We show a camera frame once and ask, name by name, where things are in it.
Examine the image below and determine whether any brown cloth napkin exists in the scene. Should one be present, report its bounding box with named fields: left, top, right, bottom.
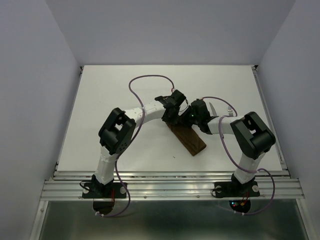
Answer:
left=166, top=123, right=207, bottom=157

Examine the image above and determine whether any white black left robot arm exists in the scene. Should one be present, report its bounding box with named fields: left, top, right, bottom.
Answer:
left=82, top=90, right=186, bottom=199

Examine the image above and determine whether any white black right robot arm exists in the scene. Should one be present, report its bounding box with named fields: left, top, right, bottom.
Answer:
left=178, top=99, right=276, bottom=195

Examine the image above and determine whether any silver knife dark handle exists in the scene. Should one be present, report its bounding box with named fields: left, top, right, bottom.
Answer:
left=209, top=102, right=218, bottom=117

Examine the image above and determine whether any silver fork dark handle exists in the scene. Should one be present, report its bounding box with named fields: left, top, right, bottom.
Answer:
left=227, top=105, right=238, bottom=117

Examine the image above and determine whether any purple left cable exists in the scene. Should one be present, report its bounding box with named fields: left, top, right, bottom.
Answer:
left=94, top=74, right=176, bottom=218

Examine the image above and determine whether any purple cable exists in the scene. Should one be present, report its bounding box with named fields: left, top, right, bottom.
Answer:
left=94, top=74, right=176, bottom=218
left=201, top=96, right=277, bottom=216

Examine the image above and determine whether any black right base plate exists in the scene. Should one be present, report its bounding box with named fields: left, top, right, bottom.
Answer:
left=211, top=181, right=260, bottom=199

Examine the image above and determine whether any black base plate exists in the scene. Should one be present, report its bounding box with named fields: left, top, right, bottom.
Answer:
left=81, top=182, right=127, bottom=199
left=211, top=181, right=260, bottom=199

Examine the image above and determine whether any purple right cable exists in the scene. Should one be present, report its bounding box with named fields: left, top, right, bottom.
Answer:
left=201, top=96, right=277, bottom=216

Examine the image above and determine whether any aluminium rail frame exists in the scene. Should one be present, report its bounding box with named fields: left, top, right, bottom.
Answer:
left=31, top=65, right=318, bottom=240

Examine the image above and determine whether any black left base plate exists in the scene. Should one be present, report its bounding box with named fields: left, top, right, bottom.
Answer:
left=81, top=182, right=127, bottom=199

